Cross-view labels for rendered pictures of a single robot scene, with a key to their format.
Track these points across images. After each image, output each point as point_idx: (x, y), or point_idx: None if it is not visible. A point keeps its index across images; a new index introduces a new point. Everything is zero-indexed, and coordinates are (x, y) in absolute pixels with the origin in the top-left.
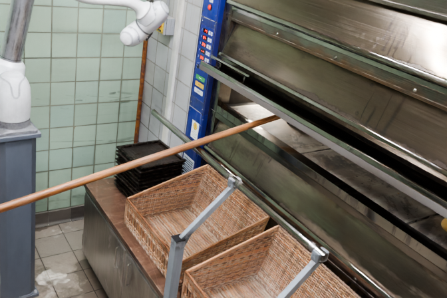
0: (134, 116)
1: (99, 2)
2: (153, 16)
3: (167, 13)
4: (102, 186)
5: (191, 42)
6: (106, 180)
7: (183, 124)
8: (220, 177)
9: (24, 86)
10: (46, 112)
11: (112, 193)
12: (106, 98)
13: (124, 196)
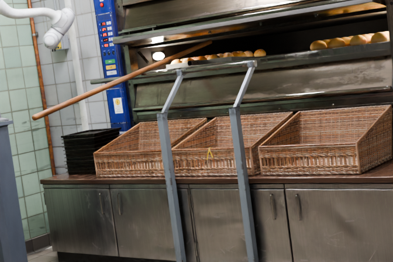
0: (46, 143)
1: (26, 14)
2: (66, 17)
3: (74, 14)
4: (58, 176)
5: (90, 43)
6: (57, 175)
7: (103, 111)
8: (155, 122)
9: None
10: None
11: (69, 176)
12: (20, 127)
13: (81, 174)
